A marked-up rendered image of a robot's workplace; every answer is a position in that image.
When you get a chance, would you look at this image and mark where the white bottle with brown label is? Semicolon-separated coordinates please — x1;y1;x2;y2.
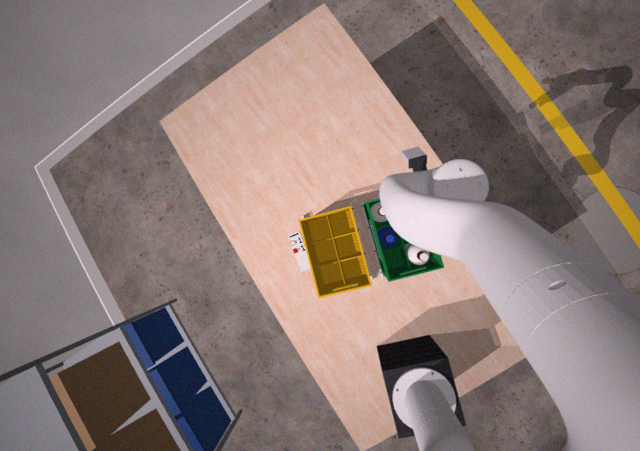
404;244;430;265

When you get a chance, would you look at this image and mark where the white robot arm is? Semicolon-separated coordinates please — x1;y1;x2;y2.
379;146;640;451

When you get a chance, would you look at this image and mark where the green crate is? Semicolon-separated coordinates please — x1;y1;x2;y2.
364;198;440;279

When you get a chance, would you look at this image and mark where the white paper pick list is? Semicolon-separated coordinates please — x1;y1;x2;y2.
287;231;311;272

